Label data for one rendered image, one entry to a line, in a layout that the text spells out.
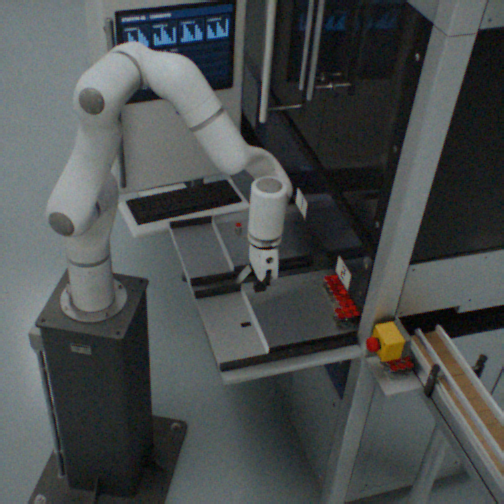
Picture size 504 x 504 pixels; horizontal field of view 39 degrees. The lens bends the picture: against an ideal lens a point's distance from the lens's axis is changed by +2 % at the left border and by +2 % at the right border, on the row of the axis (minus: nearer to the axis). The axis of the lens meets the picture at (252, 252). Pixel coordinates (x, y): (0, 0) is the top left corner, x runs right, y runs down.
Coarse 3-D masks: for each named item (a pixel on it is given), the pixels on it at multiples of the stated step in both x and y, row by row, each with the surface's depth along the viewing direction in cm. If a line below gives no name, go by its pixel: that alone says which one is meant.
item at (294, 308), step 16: (320, 272) 214; (336, 272) 217; (272, 288) 211; (288, 288) 212; (304, 288) 212; (320, 288) 213; (256, 304) 206; (272, 304) 206; (288, 304) 207; (304, 304) 207; (320, 304) 208; (256, 320) 197; (272, 320) 201; (288, 320) 202; (304, 320) 202; (320, 320) 203; (272, 336) 197; (288, 336) 197; (304, 336) 197; (320, 336) 193; (336, 336) 195
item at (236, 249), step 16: (288, 208) 239; (224, 224) 234; (288, 224) 236; (304, 224) 236; (224, 240) 227; (240, 240) 228; (288, 240) 229; (304, 240) 230; (240, 256) 222; (288, 256) 223; (304, 256) 220; (320, 256) 222
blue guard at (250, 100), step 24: (264, 144) 250; (288, 144) 226; (288, 168) 229; (312, 168) 209; (312, 192) 212; (312, 216) 215; (336, 216) 197; (336, 240) 200; (336, 264) 202; (360, 264) 186; (360, 288) 189
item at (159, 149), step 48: (96, 0) 209; (144, 0) 214; (192, 0) 220; (240, 0) 227; (96, 48) 223; (192, 48) 230; (240, 48) 238; (144, 96) 233; (240, 96) 250; (144, 144) 245; (192, 144) 254
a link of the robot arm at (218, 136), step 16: (224, 112) 152; (192, 128) 152; (208, 128) 151; (224, 128) 152; (208, 144) 153; (224, 144) 152; (240, 144) 154; (224, 160) 154; (240, 160) 155; (256, 160) 161; (272, 160) 165; (256, 176) 169; (272, 176) 167; (288, 192) 167
